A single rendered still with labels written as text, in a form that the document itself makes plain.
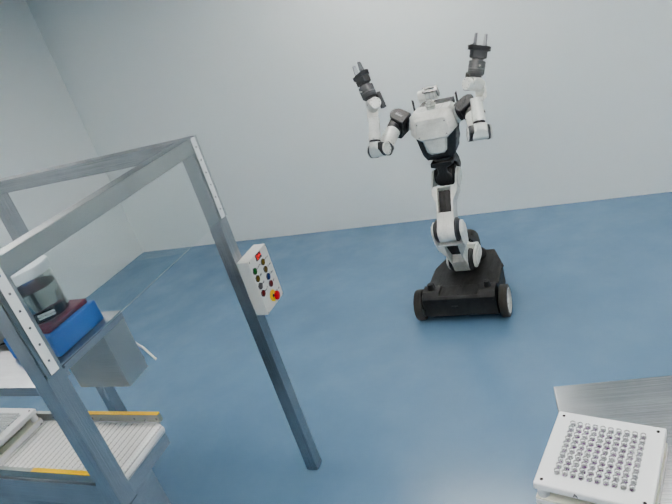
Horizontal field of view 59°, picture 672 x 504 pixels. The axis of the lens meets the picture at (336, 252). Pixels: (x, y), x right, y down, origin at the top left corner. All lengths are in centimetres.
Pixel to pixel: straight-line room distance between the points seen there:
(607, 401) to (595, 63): 332
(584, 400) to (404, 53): 359
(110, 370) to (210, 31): 394
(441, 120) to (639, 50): 176
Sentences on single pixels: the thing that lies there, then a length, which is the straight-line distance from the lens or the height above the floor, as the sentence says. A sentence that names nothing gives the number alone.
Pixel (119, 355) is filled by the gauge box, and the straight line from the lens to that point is 205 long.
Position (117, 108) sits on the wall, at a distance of 638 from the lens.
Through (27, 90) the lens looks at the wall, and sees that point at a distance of 641.
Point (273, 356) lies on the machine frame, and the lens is 271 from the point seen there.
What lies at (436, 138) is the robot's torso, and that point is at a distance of 356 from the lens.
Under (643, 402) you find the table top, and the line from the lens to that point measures 181.
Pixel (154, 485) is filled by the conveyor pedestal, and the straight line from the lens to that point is 243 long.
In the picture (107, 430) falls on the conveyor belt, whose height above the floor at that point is 91.
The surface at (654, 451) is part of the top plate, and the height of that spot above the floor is 96.
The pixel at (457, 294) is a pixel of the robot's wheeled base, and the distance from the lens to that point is 373.
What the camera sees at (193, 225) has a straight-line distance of 227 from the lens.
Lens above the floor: 209
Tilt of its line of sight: 24 degrees down
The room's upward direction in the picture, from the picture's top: 18 degrees counter-clockwise
